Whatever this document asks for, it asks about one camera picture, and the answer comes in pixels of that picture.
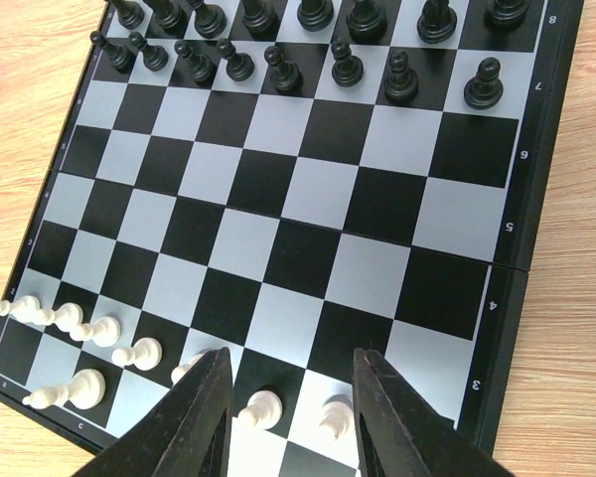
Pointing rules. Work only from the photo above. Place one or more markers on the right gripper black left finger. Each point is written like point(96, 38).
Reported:
point(187, 433)

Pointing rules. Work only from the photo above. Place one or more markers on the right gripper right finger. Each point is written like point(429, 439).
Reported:
point(400, 434)

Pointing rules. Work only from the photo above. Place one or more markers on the white pawn on board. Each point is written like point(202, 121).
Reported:
point(25, 309)

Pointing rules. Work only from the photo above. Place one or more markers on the black white chessboard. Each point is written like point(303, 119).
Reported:
point(294, 195)

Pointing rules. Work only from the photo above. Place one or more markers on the white chess piece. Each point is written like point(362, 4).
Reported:
point(84, 391)

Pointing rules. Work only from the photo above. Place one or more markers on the white pawn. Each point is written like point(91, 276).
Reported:
point(66, 317)
point(25, 309)

